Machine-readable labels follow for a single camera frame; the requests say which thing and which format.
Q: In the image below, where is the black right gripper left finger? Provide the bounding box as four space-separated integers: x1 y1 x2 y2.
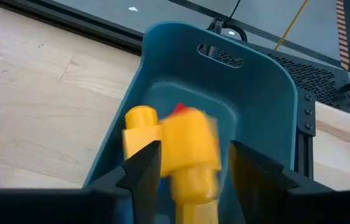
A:
0 140 162 224

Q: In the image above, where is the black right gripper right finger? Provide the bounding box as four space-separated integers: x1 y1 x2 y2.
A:
229 140 350 224

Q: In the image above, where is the yellow two-stud block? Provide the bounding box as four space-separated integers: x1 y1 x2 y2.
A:
121 105 163 161
160 107 223 224

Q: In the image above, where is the red two-stud block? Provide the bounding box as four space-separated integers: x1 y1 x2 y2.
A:
168 102 191 118

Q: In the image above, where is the grey-blue plastic bin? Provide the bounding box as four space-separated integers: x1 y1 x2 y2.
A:
83 21 298 224

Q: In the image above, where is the black perforated computer case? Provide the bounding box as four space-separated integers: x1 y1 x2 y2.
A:
198 18 350 116

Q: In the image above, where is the black hanging cable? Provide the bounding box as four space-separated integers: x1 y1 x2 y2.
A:
206 0 249 44

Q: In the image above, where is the yellow hanging cable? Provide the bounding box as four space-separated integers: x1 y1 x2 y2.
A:
273 0 311 52

